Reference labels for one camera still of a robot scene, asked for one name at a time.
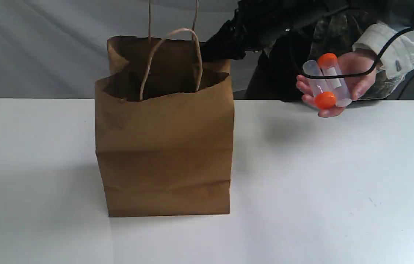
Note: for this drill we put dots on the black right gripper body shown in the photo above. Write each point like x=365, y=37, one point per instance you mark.
x=230, y=42

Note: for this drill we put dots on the brown paper bag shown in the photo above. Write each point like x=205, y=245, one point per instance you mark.
x=164, y=127

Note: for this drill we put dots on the clear tube orange cap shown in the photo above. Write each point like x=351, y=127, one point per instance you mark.
x=324, y=97
x=328, y=64

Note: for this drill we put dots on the person's left forearm white sleeve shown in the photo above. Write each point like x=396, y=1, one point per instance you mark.
x=398, y=58

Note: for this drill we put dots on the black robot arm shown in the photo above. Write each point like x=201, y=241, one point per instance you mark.
x=256, y=23

